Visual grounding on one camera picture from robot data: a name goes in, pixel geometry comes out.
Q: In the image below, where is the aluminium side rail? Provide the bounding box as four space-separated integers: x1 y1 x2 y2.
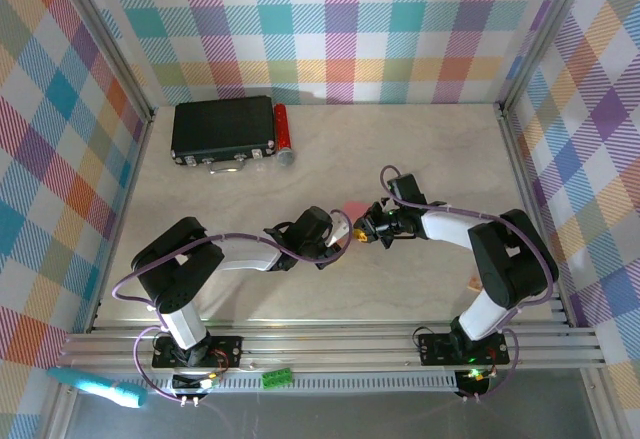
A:
87 113 154 333
497 103 576 330

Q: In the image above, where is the red glitter tube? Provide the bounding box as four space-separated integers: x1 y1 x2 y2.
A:
273 103 297 166

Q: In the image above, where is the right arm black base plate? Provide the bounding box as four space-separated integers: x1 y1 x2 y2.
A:
416 330 512 367

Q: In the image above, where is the black controller box with LED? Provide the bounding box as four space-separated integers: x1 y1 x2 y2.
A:
171 371 222 408
455 367 496 403

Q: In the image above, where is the black carrying case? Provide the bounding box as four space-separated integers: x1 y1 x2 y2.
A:
170 95 278 176

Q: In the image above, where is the grey slotted cable duct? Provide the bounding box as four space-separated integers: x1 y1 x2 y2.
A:
172 372 494 394

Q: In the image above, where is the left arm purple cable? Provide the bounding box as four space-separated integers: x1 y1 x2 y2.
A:
112 208 354 401

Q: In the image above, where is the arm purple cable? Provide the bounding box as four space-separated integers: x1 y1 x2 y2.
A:
112 208 354 401
379 164 560 403

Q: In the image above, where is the green terminal block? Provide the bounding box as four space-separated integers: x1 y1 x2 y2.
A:
261 367 295 390

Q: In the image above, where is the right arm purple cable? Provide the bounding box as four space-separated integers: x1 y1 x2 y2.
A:
379 164 560 403

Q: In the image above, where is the aluminium frame post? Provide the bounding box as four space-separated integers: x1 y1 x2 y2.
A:
497 0 599 118
49 0 156 123

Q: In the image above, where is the aluminium cross rail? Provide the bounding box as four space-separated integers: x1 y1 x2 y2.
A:
57 322 609 373

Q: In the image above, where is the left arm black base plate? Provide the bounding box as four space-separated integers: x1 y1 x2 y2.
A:
151 333 245 372

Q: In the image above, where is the teal foam handle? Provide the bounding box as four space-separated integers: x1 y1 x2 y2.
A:
46 365 150 410

